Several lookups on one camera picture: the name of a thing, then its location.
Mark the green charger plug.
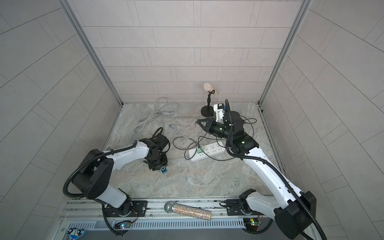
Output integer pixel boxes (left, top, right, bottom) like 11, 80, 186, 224
197, 145, 204, 154

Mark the right circuit board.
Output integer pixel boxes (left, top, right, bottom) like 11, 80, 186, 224
243, 218, 262, 232

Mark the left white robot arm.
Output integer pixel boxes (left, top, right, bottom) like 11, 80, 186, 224
63, 127, 171, 237

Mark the blue mp3 player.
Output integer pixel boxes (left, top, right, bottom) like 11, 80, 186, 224
161, 166, 167, 174

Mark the blue toy figure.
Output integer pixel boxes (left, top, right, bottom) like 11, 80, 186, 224
66, 228, 87, 240

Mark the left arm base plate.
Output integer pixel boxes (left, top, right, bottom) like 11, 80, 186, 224
104, 201, 148, 218

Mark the left circuit board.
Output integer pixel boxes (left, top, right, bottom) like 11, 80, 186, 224
114, 221, 132, 230

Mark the light grey power cord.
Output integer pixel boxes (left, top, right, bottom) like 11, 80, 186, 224
128, 96, 208, 145

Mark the dark grey charging cable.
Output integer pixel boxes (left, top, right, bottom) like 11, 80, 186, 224
172, 115, 258, 162

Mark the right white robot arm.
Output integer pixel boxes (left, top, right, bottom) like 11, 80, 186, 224
197, 101, 327, 240

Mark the white power strip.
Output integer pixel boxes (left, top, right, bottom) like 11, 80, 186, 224
189, 141, 225, 162

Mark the beige microphone on stand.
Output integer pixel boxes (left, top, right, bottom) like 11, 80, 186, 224
201, 83, 216, 117

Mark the circuit board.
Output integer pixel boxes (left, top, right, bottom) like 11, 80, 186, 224
114, 221, 132, 230
243, 218, 262, 232

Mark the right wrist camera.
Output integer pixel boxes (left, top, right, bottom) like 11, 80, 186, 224
213, 103, 225, 124

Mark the glitter handheld microphone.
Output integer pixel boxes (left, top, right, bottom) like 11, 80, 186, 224
164, 201, 212, 221

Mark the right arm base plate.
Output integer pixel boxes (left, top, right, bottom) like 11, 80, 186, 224
220, 199, 262, 216

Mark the aluminium rail frame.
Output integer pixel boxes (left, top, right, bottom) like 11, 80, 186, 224
59, 194, 278, 231

